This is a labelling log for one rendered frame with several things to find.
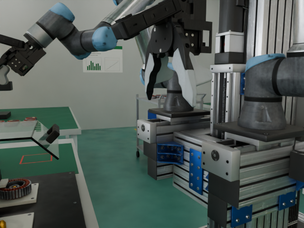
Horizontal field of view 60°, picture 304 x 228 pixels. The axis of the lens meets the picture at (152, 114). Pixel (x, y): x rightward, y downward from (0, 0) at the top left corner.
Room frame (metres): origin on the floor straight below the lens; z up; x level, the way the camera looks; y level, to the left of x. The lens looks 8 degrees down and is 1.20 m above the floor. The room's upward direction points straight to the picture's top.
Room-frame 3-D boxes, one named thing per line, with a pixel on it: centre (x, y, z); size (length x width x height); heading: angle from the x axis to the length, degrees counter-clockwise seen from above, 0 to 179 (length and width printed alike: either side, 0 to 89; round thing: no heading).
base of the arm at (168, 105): (1.30, -0.13, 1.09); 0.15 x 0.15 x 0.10
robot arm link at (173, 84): (1.31, -0.13, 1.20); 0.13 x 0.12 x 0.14; 53
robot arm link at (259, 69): (0.86, -0.37, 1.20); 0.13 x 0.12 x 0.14; 36
